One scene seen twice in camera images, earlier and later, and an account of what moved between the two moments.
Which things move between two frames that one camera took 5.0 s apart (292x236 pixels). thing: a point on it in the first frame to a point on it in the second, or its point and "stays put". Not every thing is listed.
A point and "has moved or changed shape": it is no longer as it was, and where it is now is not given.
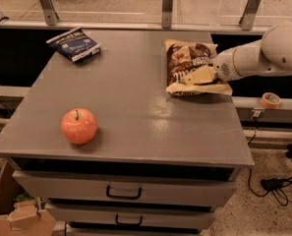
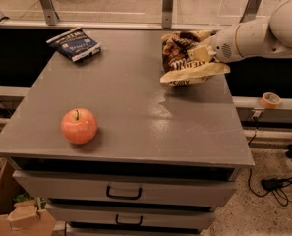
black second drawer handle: x=128 y=223 stays put
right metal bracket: x=252 y=7 stays put
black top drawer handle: x=123 y=197 stays put
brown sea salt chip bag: x=184 y=58 has moved or changed shape
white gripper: x=221 y=66 to x=223 y=45
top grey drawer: x=188 y=188 stays put
